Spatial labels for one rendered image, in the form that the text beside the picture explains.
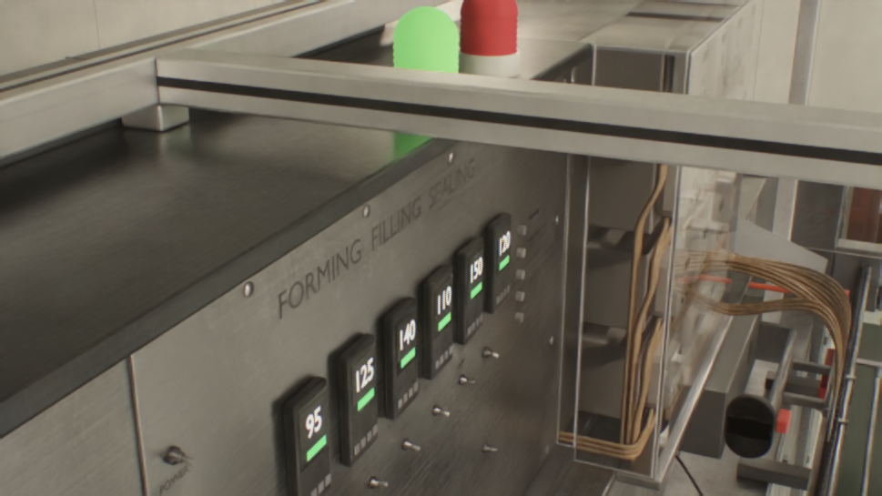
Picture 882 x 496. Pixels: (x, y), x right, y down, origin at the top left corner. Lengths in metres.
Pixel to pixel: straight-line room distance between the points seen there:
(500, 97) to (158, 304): 0.29
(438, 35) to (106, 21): 3.90
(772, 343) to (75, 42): 3.31
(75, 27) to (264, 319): 3.98
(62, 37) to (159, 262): 3.98
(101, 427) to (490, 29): 0.61
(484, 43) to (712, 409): 0.86
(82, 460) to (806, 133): 0.46
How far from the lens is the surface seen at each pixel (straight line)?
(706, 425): 1.76
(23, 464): 0.56
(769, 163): 0.71
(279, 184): 0.75
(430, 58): 0.93
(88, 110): 0.84
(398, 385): 0.90
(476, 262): 1.02
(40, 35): 4.51
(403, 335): 0.89
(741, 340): 1.89
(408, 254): 0.90
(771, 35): 6.00
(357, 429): 0.84
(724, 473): 2.10
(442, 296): 0.95
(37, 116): 0.80
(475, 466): 1.17
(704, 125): 0.71
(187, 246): 0.65
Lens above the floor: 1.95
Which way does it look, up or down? 21 degrees down
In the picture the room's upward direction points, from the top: straight up
